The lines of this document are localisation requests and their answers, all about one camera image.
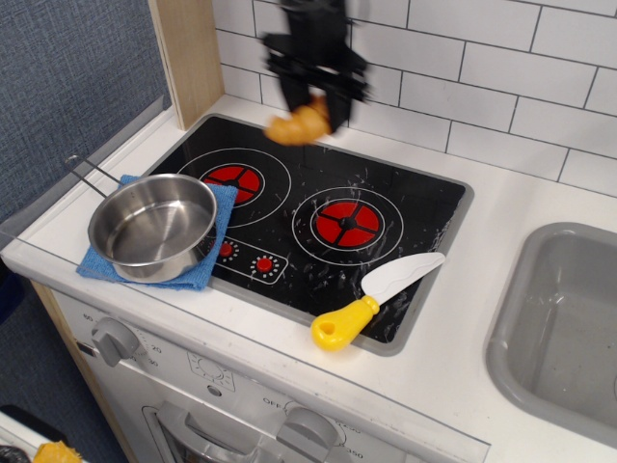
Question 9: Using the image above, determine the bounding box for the grey right oven knob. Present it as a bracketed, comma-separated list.
[276, 407, 338, 462]

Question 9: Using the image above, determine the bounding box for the black toy stovetop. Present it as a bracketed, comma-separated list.
[144, 113, 475, 358]

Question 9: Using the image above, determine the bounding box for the orange toy croissant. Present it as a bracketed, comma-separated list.
[264, 95, 333, 147]

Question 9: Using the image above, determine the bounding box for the white toy oven front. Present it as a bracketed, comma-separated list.
[54, 293, 489, 462]

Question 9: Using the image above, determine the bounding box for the grey sink basin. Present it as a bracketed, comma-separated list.
[486, 223, 616, 447]

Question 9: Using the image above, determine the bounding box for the yellow handled toy knife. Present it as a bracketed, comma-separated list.
[310, 252, 445, 351]

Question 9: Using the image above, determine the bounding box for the silver oven door handle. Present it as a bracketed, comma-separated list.
[156, 402, 277, 462]

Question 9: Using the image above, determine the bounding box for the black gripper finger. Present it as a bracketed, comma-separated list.
[279, 75, 312, 112]
[325, 90, 352, 133]

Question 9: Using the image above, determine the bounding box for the blue cloth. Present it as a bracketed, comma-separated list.
[75, 174, 239, 292]

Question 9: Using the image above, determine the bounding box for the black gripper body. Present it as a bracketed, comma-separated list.
[262, 1, 367, 101]

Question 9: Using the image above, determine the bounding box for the yellow object bottom left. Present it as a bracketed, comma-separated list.
[33, 441, 83, 463]

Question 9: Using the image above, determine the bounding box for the grey left oven knob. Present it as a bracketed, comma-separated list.
[92, 317, 140, 367]

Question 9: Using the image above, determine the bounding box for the stainless steel pot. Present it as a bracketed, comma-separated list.
[64, 155, 219, 285]

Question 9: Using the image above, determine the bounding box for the grey oven knob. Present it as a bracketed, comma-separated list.
[92, 317, 140, 367]
[276, 407, 338, 462]

